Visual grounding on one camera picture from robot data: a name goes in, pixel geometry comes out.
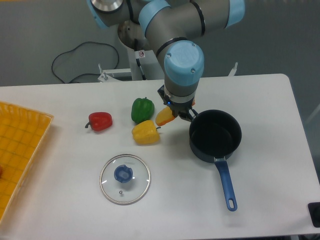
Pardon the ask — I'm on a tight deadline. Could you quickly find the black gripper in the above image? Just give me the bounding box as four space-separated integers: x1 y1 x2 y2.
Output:
157 84 198 122

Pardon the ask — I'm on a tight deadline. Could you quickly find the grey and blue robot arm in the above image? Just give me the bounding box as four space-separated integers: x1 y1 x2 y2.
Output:
87 0 246 122

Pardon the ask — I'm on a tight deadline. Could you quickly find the green toy bell pepper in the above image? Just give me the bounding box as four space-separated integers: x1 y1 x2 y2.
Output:
131 97 155 124

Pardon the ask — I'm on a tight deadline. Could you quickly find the yellow toy bell pepper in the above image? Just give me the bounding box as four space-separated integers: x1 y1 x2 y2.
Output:
131 120 160 145

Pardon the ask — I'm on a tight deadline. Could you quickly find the red toy bell pepper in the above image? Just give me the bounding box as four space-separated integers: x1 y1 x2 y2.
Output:
85 112 113 132

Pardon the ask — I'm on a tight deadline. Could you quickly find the glass lid with blue knob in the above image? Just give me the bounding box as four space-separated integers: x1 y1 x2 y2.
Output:
99 154 151 206

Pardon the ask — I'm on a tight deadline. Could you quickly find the black box at table edge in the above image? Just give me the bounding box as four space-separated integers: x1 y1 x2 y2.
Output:
307 202 320 228

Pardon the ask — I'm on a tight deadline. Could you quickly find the yellow plastic basket tray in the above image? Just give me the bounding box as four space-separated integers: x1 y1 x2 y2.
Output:
0 101 54 221

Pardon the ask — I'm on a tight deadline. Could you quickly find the dark saucepan with blue handle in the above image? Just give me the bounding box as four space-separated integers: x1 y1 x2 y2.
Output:
189 109 242 212

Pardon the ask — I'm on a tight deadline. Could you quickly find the black cable on floor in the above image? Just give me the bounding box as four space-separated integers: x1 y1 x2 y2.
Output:
51 41 120 84

